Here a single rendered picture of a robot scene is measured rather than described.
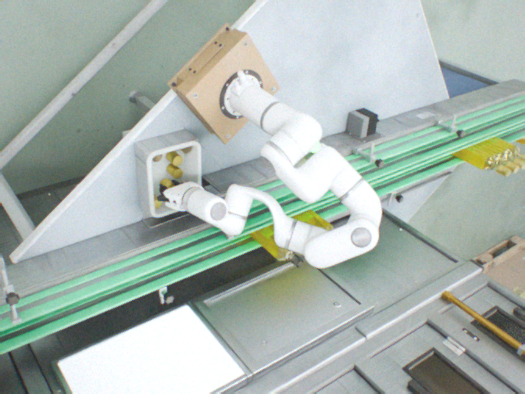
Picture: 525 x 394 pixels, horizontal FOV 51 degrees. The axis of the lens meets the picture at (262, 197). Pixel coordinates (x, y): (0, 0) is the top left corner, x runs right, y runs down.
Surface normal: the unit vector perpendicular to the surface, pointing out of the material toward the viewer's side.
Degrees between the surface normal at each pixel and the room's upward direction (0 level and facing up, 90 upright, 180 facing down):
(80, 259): 90
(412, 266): 90
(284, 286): 90
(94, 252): 90
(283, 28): 0
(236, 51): 5
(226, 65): 5
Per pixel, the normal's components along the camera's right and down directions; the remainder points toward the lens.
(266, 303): 0.06, -0.84
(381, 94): 0.59, 0.46
